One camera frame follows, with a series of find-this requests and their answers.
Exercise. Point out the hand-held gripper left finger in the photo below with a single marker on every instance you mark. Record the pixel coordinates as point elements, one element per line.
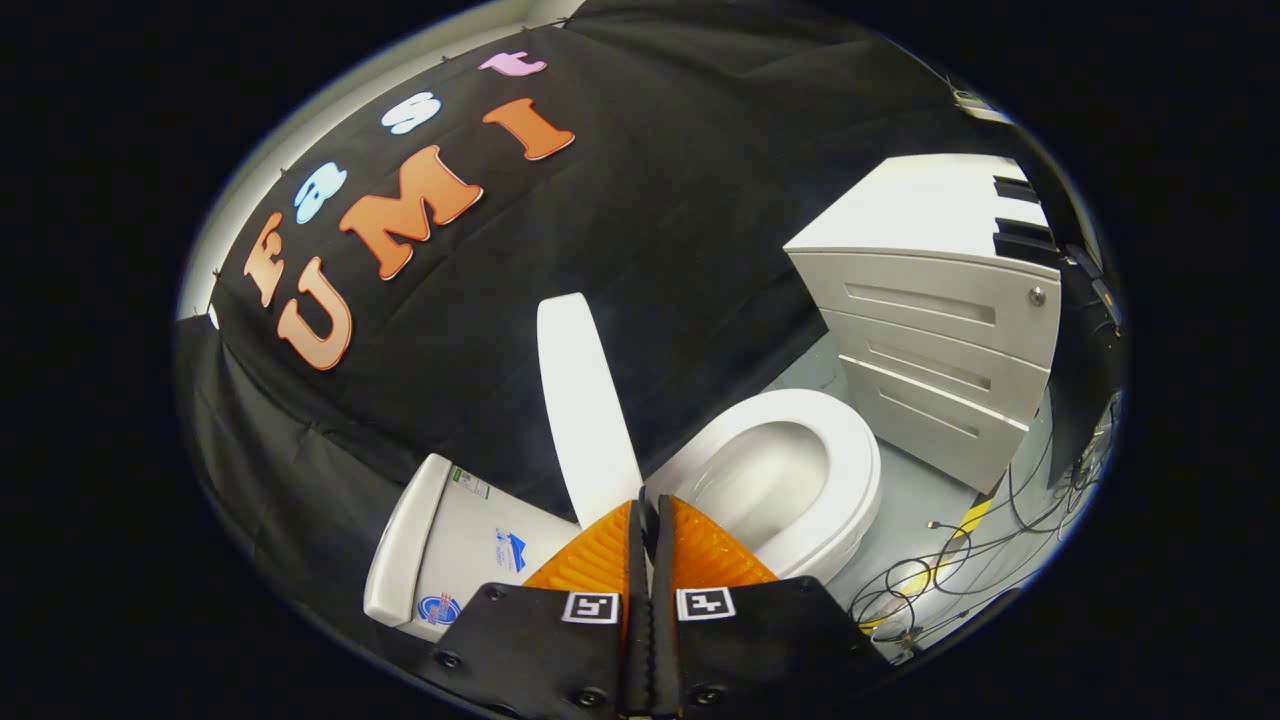
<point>638,620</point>

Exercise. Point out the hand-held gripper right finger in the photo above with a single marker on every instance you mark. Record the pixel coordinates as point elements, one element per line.
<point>664,620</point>

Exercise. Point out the white toilet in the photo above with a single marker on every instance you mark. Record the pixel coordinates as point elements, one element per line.
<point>850,470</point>

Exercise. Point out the yellow black floor tape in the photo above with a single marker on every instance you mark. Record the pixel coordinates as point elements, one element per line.
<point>968,517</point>

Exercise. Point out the black backdrop cloth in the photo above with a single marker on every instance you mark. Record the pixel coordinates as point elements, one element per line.
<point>620,220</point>

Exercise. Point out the white drawer cabinet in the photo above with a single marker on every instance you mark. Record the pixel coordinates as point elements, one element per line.
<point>930,300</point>

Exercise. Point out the black striped pad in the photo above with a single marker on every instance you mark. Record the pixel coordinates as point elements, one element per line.
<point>1020,228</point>

